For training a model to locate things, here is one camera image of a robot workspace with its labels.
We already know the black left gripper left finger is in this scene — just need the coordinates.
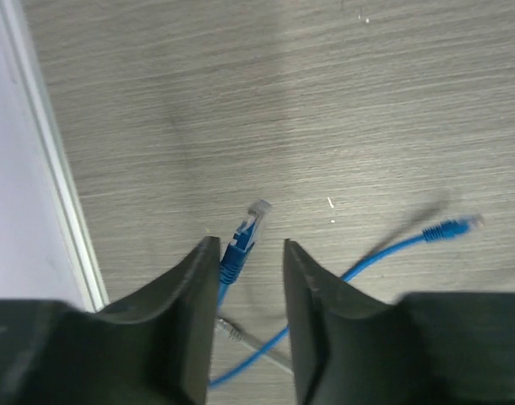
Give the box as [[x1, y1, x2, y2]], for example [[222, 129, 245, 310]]
[[0, 237, 220, 404]]

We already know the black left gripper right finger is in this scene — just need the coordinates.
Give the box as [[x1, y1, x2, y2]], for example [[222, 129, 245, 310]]
[[283, 240, 515, 404]]

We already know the grey ethernet cable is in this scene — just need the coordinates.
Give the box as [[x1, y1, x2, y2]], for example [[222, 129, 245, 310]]
[[214, 318, 295, 376]]

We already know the blue ethernet cable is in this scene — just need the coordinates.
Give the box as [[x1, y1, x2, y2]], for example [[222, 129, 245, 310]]
[[209, 198, 485, 389]]

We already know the aluminium extrusion rail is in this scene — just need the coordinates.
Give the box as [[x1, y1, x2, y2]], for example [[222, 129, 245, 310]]
[[0, 1, 109, 311]]

